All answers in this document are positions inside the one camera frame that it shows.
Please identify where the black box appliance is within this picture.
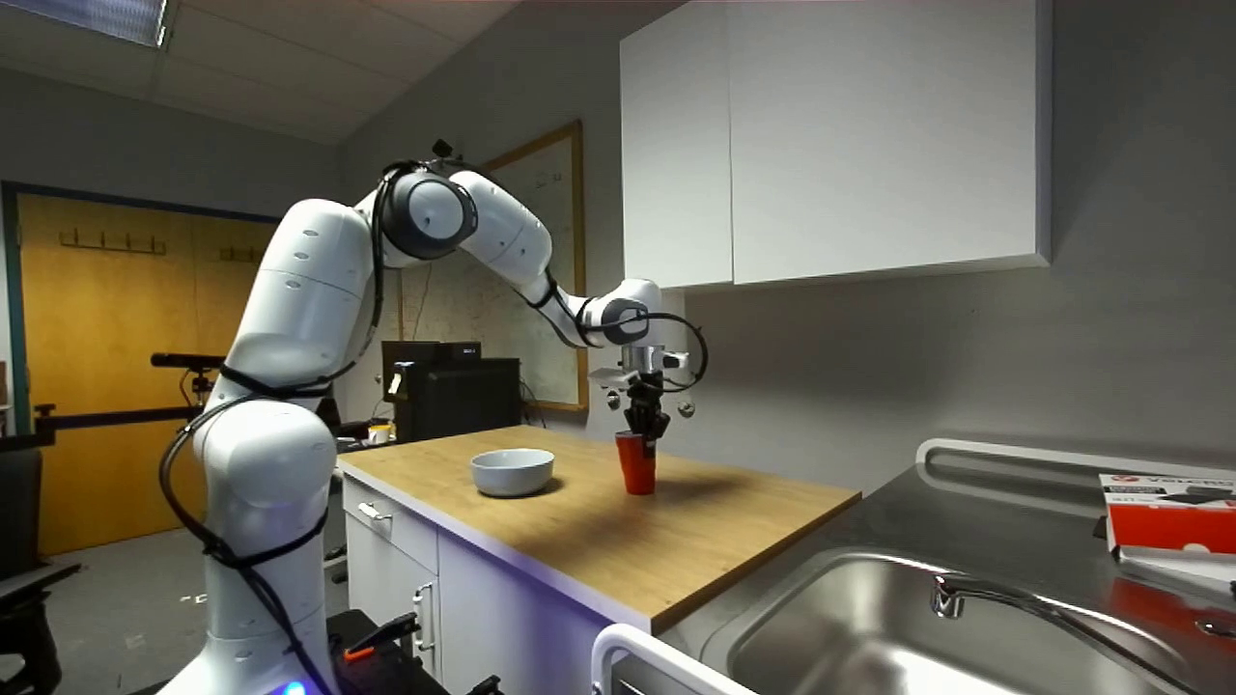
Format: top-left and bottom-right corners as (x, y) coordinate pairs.
(380, 339), (524, 443)

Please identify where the stainless steel sink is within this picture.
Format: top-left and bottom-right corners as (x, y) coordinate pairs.
(659, 465), (1236, 695)

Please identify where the red plastic cup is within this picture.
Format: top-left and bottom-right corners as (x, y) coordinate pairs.
(610, 430), (659, 500)

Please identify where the white wall-side rail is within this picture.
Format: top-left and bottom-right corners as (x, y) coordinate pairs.
(910, 435), (1236, 523)

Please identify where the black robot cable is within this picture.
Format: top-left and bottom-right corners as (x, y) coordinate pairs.
(156, 381), (340, 695)

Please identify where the red and white box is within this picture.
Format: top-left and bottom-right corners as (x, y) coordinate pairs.
(1092, 471), (1236, 560)

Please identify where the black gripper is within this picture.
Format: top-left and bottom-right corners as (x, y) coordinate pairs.
(622, 366), (671, 443)

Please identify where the rectangular ceiling light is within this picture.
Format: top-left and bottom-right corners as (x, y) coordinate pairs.
(0, 0), (176, 53)

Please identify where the orange wooden double door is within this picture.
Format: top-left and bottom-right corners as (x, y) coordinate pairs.
(5, 187), (283, 556)

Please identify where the white tubular rack frame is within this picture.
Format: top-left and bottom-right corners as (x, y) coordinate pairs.
(588, 622), (763, 695)

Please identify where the grey ceramic bowl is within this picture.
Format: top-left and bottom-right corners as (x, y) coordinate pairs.
(467, 443), (561, 501)

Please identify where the wood framed whiteboard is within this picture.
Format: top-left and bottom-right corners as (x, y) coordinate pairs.
(479, 119), (590, 417)

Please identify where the black equipment with red parts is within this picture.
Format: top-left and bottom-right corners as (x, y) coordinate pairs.
(324, 612), (449, 695)

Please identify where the white base cabinet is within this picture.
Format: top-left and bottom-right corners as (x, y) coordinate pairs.
(336, 471), (622, 695)

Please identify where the chrome sink faucet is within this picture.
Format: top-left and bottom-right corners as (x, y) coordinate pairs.
(926, 572), (1190, 667)

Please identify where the white wall cabinet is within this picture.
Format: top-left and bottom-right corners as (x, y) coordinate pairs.
(614, 0), (1053, 288)

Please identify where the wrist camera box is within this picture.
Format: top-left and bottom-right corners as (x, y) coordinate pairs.
(648, 344), (697, 381)

